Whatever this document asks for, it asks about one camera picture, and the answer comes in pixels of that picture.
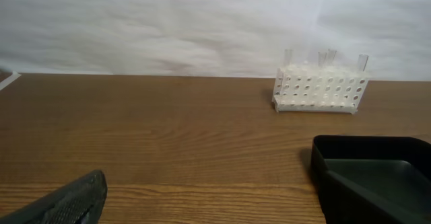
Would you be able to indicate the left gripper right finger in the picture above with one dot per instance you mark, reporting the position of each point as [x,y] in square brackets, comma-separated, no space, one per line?
[363,207]

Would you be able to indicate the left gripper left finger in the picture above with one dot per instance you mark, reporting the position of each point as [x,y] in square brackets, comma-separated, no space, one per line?
[67,204]

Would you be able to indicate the clear test tube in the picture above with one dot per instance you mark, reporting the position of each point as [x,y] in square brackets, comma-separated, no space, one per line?
[322,60]
[362,63]
[288,57]
[332,56]

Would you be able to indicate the black tray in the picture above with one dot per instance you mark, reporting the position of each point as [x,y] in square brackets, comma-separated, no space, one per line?
[370,146]

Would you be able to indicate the white test tube rack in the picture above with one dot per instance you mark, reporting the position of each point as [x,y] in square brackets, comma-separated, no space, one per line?
[320,89]

